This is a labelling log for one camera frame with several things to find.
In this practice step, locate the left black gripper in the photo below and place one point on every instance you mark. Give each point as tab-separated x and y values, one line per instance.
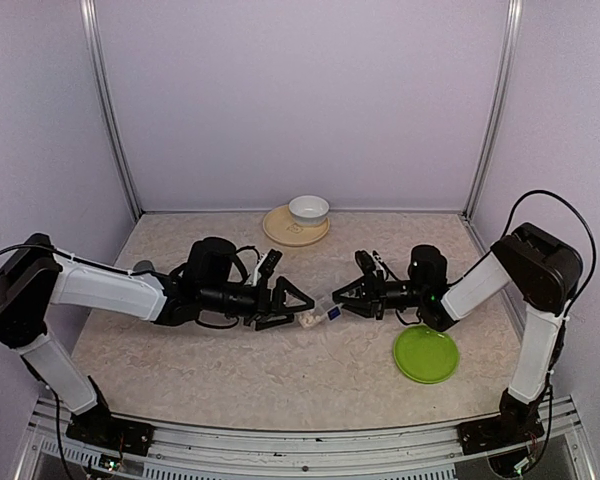
265	306

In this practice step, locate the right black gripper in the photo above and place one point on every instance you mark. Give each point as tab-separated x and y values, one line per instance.
373	289

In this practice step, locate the clear plastic pill organizer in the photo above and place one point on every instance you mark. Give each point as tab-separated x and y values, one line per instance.
326	308

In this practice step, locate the orange pill bottle grey cap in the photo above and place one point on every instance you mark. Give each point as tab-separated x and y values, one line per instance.
143	266

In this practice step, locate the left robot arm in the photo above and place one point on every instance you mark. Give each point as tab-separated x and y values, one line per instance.
212	279

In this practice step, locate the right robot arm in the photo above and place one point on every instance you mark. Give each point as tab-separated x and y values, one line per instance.
545	270

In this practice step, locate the pile of beige tablets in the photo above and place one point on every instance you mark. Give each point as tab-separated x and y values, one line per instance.
308	320

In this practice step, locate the beige round plate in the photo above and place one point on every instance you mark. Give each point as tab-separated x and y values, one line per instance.
280	227

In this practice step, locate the green round plate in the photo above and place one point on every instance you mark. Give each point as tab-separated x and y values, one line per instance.
425	356

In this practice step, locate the white ceramic bowl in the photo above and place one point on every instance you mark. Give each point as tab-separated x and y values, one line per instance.
309	210

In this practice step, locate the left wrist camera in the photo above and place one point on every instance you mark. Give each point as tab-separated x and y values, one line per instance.
265	267

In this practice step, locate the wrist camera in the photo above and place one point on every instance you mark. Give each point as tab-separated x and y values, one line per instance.
265	267
368	264

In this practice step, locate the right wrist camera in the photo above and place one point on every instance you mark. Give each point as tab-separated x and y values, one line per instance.
368	264

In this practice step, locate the front aluminium rail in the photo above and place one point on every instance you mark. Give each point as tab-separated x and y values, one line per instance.
188	451

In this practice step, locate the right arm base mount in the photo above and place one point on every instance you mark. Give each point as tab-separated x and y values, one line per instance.
516	422

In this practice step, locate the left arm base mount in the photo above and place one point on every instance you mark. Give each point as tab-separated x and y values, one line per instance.
97	426

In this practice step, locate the right aluminium frame post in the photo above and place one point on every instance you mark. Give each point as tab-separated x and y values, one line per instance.
505	67

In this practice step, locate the aluminium frame post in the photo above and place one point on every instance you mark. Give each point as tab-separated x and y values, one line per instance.
505	67
90	23

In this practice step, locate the left aluminium frame post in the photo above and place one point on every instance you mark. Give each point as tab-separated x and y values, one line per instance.
90	23

